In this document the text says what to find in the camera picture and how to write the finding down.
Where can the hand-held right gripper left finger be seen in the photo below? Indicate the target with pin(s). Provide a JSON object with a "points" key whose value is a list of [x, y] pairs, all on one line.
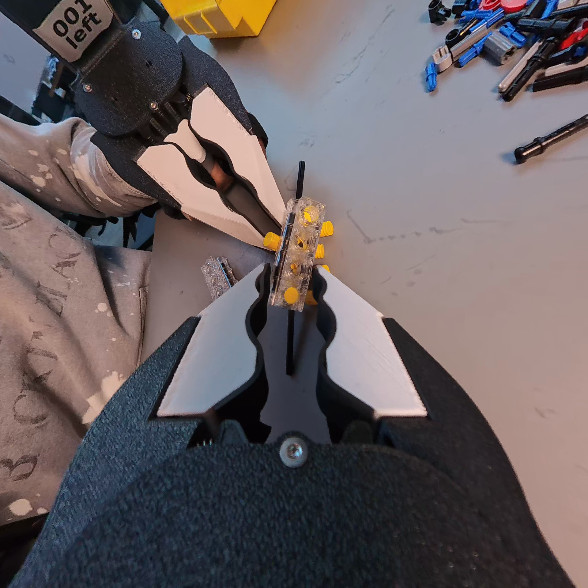
{"points": [[206, 363]]}

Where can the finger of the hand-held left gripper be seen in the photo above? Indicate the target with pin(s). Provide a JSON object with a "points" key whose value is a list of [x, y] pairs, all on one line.
{"points": [[183, 183], [239, 147]]}

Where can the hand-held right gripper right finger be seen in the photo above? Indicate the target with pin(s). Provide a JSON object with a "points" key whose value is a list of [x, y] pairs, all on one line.
{"points": [[372, 367]]}

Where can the clear toy cylinder block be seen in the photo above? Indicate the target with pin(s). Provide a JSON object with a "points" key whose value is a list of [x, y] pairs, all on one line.
{"points": [[303, 239], [218, 278]]}

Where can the yellow piston crankshaft assembly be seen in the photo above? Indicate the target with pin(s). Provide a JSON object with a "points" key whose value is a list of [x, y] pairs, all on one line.
{"points": [[271, 241]]}

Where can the person's left forearm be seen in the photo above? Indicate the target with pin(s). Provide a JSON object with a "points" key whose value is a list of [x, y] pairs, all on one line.
{"points": [[69, 174]]}

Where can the person's left hand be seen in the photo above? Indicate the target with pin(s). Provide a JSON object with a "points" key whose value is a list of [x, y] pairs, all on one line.
{"points": [[223, 179]]}

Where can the yellow plastic bin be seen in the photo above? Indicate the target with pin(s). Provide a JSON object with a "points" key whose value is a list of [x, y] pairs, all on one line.
{"points": [[239, 18]]}

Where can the person's grey hoodie torso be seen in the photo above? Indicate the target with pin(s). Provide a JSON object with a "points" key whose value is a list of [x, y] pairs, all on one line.
{"points": [[55, 321]]}

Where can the single black toy pin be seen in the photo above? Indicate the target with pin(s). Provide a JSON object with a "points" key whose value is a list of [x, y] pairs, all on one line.
{"points": [[533, 149]]}

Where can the pile of small toy parts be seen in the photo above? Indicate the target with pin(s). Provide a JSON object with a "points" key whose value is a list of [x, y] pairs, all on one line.
{"points": [[500, 46]]}

